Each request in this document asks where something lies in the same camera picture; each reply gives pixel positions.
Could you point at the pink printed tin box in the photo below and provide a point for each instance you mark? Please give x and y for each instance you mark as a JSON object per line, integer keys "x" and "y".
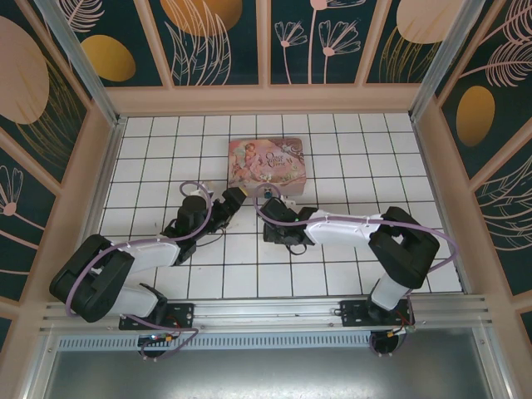
{"x": 266, "y": 166}

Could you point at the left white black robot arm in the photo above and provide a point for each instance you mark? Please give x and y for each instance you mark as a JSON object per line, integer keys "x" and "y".
{"x": 149, "y": 251}

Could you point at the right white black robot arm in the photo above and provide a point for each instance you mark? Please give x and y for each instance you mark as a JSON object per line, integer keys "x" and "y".
{"x": 341, "y": 228}

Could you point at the small green circuit board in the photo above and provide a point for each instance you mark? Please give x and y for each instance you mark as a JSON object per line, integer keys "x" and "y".
{"x": 156, "y": 338}

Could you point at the grey sheet metal panel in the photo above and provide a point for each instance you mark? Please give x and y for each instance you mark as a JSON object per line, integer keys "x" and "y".
{"x": 266, "y": 374}

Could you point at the yellow power connector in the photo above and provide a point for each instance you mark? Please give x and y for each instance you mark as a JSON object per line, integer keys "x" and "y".
{"x": 395, "y": 333}

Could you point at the aluminium mounting rail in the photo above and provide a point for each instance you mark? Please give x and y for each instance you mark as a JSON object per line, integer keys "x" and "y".
{"x": 266, "y": 311}

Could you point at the aluminium side rail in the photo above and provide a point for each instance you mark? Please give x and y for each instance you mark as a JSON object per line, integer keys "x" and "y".
{"x": 106, "y": 174}
{"x": 431, "y": 174}

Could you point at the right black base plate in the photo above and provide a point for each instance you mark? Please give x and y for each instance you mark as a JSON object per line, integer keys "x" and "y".
{"x": 353, "y": 311}

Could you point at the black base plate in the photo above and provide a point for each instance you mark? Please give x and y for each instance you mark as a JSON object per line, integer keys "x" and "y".
{"x": 183, "y": 311}
{"x": 353, "y": 311}

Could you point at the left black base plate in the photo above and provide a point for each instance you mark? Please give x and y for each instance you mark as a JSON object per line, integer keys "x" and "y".
{"x": 183, "y": 311}

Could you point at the aluminium corner post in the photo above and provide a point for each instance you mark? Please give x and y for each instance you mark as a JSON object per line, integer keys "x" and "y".
{"x": 83, "y": 66}
{"x": 436, "y": 58}

